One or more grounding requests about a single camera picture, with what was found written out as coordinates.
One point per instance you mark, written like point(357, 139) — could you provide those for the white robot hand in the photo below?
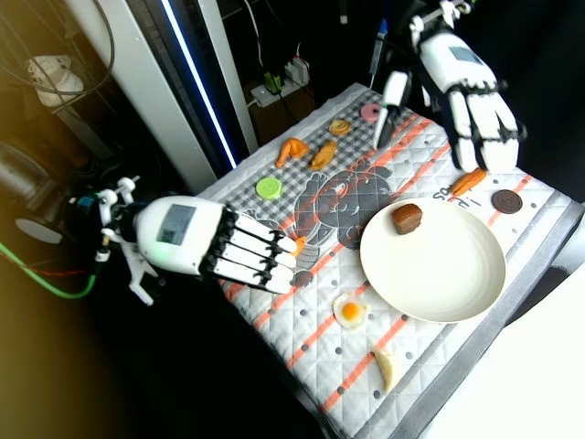
point(461, 73)
point(183, 233)

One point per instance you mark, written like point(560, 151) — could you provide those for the small orange toy piece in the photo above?
point(300, 246)

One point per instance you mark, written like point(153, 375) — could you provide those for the brown meat piece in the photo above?
point(407, 219)

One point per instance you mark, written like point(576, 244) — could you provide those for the white round plate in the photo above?
point(434, 270)

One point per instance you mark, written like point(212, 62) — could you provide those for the grey pen-shaped tool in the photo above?
point(377, 50)

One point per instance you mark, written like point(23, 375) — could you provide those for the green sandwich cookie toy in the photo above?
point(269, 188)

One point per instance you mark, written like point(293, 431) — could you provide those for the pink sandwich cookie toy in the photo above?
point(365, 113)

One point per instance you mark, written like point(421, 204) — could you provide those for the brown toy sausage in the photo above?
point(468, 182)

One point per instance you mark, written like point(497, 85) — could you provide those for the swirl butter cookie toy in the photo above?
point(340, 128)

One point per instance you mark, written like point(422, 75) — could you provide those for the chocolate sandwich cookie toy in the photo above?
point(506, 201)

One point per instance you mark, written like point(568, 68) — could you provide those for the orange toy chicken wing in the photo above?
point(294, 148)

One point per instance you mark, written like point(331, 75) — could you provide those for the white round disc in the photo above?
point(39, 231)

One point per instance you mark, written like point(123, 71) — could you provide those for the grey quilt with printed bear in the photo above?
point(320, 292)

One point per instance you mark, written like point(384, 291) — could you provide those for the white pillar with blue light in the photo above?
point(151, 82)

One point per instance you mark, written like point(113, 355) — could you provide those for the toy fried shrimp tempura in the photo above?
point(324, 155)

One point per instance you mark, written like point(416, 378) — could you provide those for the white power strip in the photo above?
point(269, 95)

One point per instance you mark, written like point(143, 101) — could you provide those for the white plug adapter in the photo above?
point(296, 69)

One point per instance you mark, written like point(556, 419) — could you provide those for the green plug adapter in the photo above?
point(273, 81)

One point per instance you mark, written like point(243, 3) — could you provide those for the toy fried egg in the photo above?
point(350, 311)

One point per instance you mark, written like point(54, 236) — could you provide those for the white shoe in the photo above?
point(57, 80)

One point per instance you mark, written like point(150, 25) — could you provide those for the white toy dumpling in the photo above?
point(386, 370)

